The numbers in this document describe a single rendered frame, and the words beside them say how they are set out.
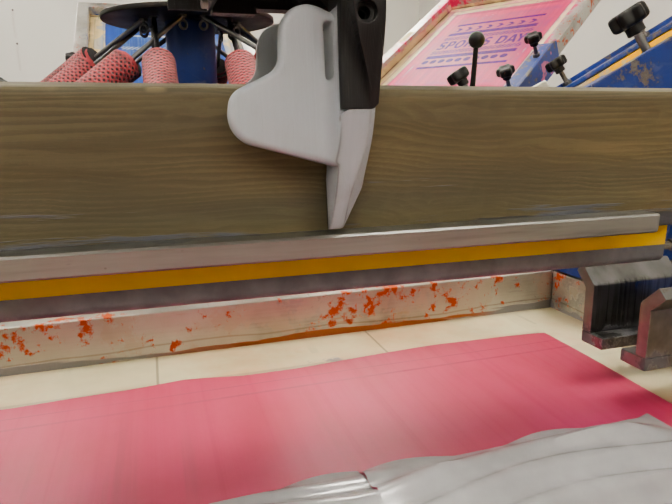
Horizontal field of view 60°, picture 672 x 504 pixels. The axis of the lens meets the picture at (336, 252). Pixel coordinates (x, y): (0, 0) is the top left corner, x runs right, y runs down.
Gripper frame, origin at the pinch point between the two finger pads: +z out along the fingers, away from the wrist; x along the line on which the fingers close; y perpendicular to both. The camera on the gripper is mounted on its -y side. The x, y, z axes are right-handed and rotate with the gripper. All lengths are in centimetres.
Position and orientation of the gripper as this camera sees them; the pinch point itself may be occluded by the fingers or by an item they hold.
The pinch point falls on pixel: (336, 193)
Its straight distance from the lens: 28.4
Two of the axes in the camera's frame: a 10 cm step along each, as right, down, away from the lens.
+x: 3.0, 2.0, -9.3
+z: 0.1, 9.8, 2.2
